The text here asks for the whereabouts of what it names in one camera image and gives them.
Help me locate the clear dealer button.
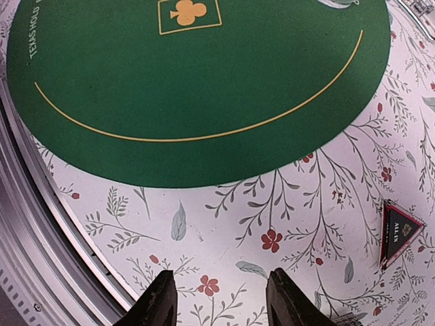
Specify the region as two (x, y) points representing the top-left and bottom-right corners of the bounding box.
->
(318, 0), (360, 10)

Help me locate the triangular all in marker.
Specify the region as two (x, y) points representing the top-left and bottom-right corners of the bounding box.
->
(379, 200), (427, 270)

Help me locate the floral white tablecloth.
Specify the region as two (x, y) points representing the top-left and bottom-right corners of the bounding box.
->
(29, 1), (434, 325)

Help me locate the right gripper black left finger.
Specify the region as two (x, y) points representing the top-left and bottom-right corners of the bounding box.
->
(117, 270), (177, 326)

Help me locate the blue playing card deck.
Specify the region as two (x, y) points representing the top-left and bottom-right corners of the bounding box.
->
(332, 312), (367, 326)

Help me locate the aluminium poker chip case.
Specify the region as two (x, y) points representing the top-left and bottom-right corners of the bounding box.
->
(398, 0), (435, 41)

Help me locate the green round poker mat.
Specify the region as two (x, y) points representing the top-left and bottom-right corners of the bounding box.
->
(6, 1), (390, 188)

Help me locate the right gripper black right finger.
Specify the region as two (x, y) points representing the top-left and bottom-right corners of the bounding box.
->
(266, 268), (335, 326)

